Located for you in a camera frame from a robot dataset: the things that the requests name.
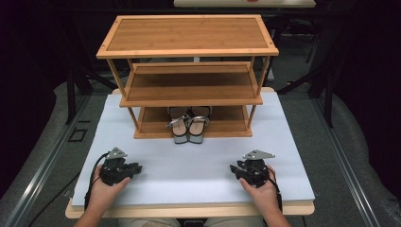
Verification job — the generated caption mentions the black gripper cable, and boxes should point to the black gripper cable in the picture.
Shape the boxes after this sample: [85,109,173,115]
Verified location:
[27,152,110,227]
[267,169,284,213]

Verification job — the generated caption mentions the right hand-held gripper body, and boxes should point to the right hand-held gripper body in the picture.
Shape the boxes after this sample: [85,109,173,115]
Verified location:
[237,148,276,189]

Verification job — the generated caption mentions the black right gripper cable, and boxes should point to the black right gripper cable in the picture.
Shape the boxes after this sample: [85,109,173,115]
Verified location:
[267,169,284,213]

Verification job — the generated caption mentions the white foam mat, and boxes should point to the white foam mat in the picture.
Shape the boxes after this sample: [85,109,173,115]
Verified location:
[71,91,317,210]

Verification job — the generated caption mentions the black metal stand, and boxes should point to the black metal stand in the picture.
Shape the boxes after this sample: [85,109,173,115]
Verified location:
[276,61,336,129]
[63,61,118,126]

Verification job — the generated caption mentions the aluminium floor rail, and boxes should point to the aluminium floor rail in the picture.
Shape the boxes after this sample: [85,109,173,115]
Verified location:
[309,96,383,227]
[0,94,93,227]

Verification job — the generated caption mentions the silver strap heeled sandal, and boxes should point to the silver strap heeled sandal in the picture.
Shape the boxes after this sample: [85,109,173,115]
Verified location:
[166,106,191,146]
[187,106,213,145]

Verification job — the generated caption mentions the three-tier wooden shoe rack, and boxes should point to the three-tier wooden shoe rack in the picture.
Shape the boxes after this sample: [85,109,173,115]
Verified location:
[96,14,280,140]

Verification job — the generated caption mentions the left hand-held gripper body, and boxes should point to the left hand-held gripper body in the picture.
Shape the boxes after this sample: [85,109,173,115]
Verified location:
[99,147,133,186]

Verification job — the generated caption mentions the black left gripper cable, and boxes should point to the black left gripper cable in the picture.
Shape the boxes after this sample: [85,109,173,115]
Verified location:
[27,152,110,227]

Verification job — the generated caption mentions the person's right hand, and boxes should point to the person's right hand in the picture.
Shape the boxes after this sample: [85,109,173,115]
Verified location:
[238,166,281,211]

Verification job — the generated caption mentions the person's left hand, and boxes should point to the person's left hand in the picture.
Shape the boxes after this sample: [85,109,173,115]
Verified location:
[89,165,132,208]

